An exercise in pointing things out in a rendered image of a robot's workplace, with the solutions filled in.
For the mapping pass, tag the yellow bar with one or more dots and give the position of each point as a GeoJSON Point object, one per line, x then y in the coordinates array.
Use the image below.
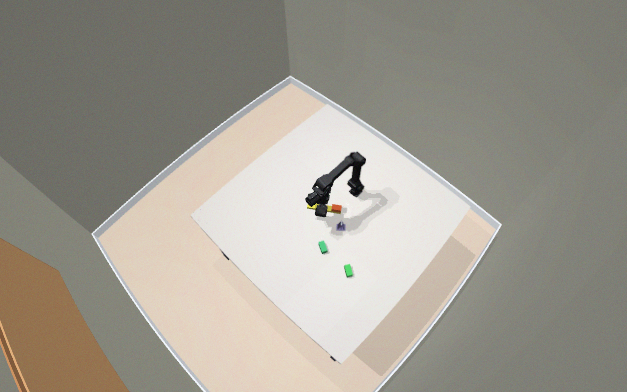
{"type": "Point", "coordinates": [333, 209]}

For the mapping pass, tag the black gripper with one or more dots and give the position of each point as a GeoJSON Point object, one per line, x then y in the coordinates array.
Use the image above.
{"type": "Point", "coordinates": [321, 209]}

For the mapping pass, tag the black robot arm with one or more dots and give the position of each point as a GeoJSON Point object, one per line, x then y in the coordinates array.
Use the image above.
{"type": "Point", "coordinates": [325, 182]}

